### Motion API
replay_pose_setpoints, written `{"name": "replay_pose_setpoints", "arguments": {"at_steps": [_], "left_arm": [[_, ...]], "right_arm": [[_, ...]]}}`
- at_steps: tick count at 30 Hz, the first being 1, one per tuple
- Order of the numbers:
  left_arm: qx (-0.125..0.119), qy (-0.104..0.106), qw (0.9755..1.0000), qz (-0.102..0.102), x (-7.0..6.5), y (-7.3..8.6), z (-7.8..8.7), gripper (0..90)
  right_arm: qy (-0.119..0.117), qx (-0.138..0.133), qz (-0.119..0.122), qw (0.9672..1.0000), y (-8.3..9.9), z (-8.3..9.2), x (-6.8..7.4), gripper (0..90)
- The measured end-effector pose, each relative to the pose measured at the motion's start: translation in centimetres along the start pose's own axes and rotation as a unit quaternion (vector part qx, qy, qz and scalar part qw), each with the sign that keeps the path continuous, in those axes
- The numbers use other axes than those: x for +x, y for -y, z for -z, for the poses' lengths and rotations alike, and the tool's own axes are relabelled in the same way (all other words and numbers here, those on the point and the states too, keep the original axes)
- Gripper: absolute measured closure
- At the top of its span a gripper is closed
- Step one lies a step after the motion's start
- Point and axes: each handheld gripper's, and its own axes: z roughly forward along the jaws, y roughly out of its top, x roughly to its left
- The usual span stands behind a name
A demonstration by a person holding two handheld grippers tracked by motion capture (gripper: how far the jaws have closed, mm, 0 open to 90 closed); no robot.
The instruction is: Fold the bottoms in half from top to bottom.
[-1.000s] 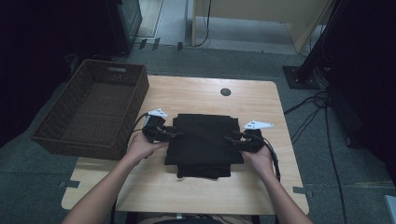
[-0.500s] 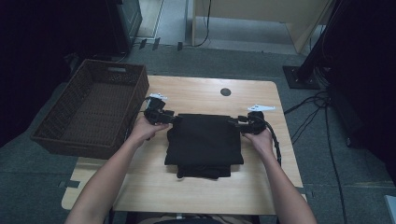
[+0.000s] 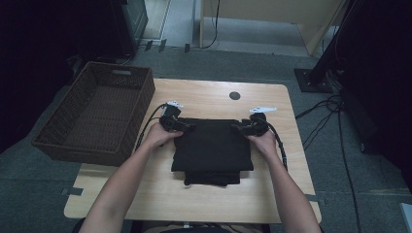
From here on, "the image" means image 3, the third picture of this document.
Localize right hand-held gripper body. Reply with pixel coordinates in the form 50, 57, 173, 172
241, 106, 278, 137

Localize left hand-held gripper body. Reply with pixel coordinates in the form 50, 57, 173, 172
158, 100, 185, 133

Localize black pants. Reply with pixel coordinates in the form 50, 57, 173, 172
170, 117, 255, 187

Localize brown wicker basket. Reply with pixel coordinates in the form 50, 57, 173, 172
32, 61, 155, 168

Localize person's left hand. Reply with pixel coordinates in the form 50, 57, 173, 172
142, 122, 185, 153

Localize person's right hand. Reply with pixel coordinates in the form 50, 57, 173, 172
245, 129, 280, 160

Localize black metal stand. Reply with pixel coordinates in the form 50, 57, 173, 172
293, 0, 361, 94

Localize person's lap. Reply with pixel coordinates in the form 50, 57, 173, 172
129, 221, 270, 233

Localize dark cabinet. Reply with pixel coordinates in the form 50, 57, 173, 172
110, 0, 150, 59

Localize dark curtain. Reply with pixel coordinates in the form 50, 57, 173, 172
339, 0, 412, 192
0, 0, 124, 153

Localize pale box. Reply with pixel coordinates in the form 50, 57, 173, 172
399, 202, 412, 233

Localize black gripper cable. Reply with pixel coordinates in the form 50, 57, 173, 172
263, 119, 290, 172
135, 103, 168, 151

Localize black floor cable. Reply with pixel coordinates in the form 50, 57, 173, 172
336, 103, 363, 233
302, 106, 341, 151
120, 52, 135, 66
294, 93, 344, 120

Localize black hanging cable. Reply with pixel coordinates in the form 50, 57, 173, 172
201, 0, 222, 50

